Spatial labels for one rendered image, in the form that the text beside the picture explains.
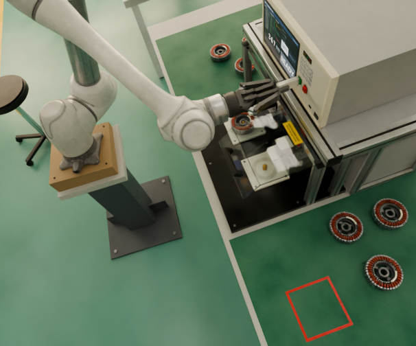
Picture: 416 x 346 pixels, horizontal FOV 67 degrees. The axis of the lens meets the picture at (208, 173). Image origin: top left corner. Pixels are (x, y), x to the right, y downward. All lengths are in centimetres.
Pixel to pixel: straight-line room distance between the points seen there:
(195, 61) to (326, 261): 120
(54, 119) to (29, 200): 143
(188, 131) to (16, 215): 212
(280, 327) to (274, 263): 20
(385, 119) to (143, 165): 174
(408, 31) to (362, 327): 88
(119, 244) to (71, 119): 106
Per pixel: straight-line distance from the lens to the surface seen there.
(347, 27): 101
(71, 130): 137
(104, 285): 216
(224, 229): 124
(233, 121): 140
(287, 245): 121
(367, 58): 92
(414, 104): 114
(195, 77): 172
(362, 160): 112
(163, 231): 210
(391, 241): 130
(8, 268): 257
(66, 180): 150
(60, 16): 95
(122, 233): 219
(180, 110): 76
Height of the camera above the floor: 191
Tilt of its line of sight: 60 degrees down
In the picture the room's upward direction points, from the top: 18 degrees counter-clockwise
